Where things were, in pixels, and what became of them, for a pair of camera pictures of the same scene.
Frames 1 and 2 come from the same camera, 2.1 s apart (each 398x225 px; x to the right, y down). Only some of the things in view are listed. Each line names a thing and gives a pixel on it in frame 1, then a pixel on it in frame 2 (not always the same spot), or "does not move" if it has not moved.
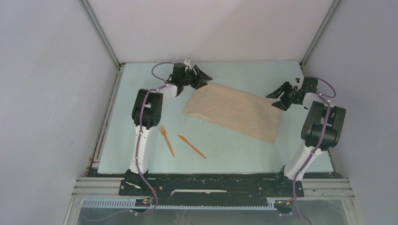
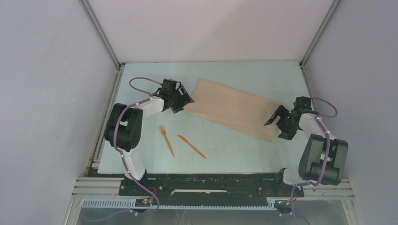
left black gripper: [202, 77] → [185, 97]
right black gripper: [277, 93] → [281, 111]
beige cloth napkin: [247, 114] does not move
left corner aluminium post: [101, 32] does not move
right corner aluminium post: [332, 8] does not move
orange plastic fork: [163, 131] does not move
